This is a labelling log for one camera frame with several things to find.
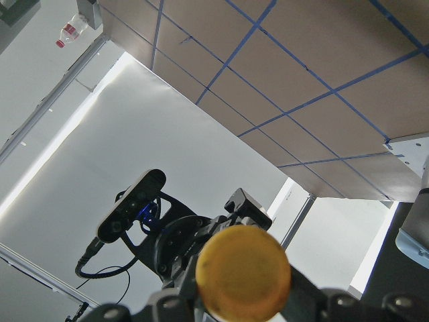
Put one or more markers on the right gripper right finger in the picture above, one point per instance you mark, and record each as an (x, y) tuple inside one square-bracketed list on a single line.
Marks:
[(306, 302)]

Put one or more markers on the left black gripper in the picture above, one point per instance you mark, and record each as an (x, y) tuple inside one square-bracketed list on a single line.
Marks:
[(167, 250)]

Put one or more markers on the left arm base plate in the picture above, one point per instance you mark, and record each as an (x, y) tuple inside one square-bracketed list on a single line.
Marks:
[(412, 150)]

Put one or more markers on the clear plastic bottle red cap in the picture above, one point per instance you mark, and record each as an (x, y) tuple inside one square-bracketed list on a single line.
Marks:
[(72, 30)]

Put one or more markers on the yellow push button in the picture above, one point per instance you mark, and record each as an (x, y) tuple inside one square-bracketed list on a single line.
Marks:
[(243, 274)]

